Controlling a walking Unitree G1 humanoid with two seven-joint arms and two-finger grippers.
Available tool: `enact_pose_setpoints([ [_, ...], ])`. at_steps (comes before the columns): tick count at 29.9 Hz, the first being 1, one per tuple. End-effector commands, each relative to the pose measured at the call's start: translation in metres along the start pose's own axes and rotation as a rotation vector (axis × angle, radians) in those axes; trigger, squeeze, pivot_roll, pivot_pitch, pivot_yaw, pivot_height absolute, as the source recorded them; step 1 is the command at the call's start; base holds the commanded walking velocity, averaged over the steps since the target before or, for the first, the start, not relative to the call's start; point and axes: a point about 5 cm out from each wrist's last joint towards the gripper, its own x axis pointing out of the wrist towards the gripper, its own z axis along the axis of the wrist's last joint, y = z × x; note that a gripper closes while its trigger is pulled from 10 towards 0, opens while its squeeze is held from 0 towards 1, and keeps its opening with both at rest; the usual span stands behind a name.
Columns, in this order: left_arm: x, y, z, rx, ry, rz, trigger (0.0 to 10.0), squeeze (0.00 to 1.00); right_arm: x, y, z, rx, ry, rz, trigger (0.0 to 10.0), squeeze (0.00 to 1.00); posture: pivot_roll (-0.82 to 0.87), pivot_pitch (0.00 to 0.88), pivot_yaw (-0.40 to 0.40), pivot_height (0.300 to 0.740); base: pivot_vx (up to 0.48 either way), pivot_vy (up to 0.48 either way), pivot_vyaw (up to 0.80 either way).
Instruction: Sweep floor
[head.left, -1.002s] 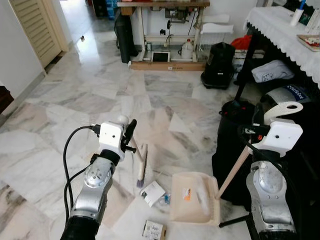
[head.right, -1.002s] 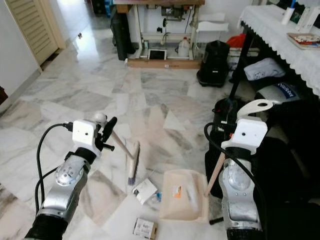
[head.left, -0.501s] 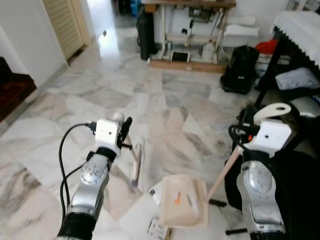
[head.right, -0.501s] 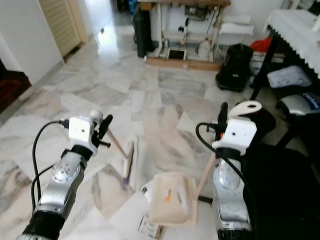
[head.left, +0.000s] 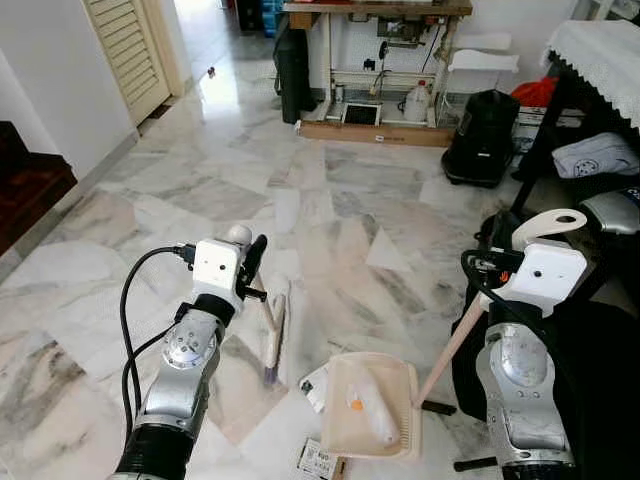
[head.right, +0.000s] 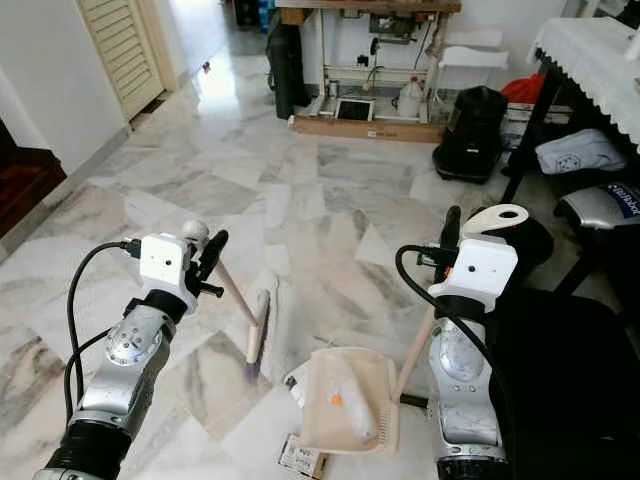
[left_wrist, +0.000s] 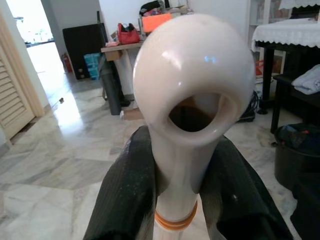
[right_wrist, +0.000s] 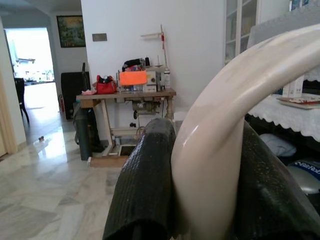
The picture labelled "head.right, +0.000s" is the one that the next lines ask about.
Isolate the large black fabric bag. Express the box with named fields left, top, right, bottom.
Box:
left=488, top=212, right=640, bottom=480

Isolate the white sewing machine table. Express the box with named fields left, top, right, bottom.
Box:
left=275, top=0, right=463, bottom=123

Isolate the white paper scrap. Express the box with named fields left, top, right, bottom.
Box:
left=284, top=364, right=310, bottom=397

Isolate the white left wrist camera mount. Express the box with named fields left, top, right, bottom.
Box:
left=138, top=233, right=197, bottom=301

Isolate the white plastic jug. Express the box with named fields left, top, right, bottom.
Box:
left=395, top=76, right=424, bottom=119

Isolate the black vacuum cleaner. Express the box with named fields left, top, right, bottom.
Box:
left=432, top=85, right=509, bottom=184

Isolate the broom with wooden stick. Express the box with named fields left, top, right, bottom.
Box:
left=182, top=221, right=274, bottom=385

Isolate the white lace tablecloth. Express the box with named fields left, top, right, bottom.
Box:
left=530, top=15, right=640, bottom=151

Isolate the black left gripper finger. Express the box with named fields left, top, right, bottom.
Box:
left=203, top=229, right=230, bottom=281

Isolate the long wooden plank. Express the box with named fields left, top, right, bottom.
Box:
left=292, top=114, right=446, bottom=144

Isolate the black table frame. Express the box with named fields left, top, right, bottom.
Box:
left=500, top=60, right=640, bottom=206

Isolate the tall black bag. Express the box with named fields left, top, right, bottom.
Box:
left=266, top=12, right=311, bottom=121

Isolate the red plastic bag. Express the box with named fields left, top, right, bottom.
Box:
left=501, top=72, right=546, bottom=104

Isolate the beige long-handled dustpan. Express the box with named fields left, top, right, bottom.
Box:
left=298, top=203, right=531, bottom=458

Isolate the cream louvered door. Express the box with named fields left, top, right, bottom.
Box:
left=78, top=0, right=173, bottom=121

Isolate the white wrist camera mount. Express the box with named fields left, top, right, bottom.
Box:
left=138, top=233, right=197, bottom=301
left=427, top=235, right=520, bottom=314

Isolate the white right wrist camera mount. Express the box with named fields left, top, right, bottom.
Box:
left=427, top=235, right=520, bottom=314

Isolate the white crumpled plastic wrapper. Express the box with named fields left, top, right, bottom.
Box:
left=325, top=362, right=381, bottom=441

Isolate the printed paper card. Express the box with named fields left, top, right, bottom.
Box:
left=279, top=434, right=327, bottom=477

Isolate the grey white cloth bag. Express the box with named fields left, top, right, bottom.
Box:
left=535, top=128, right=629, bottom=176

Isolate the dark wooden furniture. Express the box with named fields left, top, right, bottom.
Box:
left=0, top=120, right=68, bottom=239

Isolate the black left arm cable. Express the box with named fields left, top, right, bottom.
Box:
left=63, top=240, right=143, bottom=421

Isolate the white plastic shelf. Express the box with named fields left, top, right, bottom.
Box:
left=438, top=28, right=511, bottom=93

